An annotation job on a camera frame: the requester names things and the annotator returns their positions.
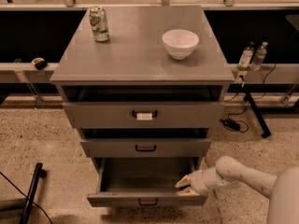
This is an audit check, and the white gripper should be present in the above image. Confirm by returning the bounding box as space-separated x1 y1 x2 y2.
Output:
175 168 221 196

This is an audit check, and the grey bottom drawer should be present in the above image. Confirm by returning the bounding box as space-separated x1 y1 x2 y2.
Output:
87 157 207 207

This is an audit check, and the grey drawer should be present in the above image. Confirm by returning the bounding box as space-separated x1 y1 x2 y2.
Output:
64 102 224 129
87 157 207 207
81 138 211 158

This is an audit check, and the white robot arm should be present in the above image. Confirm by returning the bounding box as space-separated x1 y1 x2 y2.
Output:
176 156 299 224

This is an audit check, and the grey drawer cabinet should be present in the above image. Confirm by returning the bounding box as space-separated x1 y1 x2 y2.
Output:
50 5 235 173

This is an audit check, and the grey middle drawer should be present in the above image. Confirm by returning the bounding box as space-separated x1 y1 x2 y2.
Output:
81 138 211 158

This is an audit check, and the grey top drawer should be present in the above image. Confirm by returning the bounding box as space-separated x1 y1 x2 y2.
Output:
64 102 224 129

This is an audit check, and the black power adapter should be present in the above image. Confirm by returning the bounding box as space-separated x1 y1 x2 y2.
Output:
221 119 240 132

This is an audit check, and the black stand leg right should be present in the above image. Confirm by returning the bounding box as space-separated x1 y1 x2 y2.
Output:
243 86 271 138

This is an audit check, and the black stand leg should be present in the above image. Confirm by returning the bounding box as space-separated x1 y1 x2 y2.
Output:
19 162 47 224
243 86 271 138

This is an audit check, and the white ceramic bowl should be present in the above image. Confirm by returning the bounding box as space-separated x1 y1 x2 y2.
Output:
163 29 199 60

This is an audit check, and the clear bottle green label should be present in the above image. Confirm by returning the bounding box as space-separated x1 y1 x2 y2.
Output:
237 46 254 71

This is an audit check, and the black stand leg left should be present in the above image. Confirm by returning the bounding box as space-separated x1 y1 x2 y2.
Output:
19 162 47 224

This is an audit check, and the clear plastic water bottle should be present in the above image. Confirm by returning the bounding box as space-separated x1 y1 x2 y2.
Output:
250 41 268 71

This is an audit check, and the small black yellow object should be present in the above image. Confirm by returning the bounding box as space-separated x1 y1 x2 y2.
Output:
32 57 48 70

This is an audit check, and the green soda can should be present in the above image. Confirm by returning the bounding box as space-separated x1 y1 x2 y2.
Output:
89 7 109 42

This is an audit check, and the black cable right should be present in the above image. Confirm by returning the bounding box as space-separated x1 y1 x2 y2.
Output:
224 63 278 134

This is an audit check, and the black cable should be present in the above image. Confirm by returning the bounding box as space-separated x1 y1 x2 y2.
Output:
0 171 54 224
224 63 278 134

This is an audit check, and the black cable left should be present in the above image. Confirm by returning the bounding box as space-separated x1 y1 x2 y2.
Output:
0 171 54 224

